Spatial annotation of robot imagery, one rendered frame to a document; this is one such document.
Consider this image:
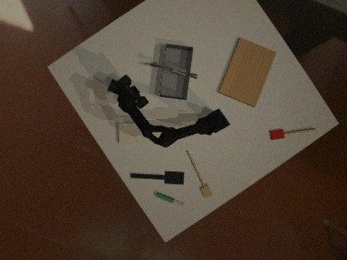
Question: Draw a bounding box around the brown wooden board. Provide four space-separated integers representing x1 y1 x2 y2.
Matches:
219 37 276 107

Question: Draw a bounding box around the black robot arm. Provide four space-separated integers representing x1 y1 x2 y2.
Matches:
107 79 224 148

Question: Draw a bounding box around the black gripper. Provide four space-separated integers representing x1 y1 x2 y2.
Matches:
117 75 149 109

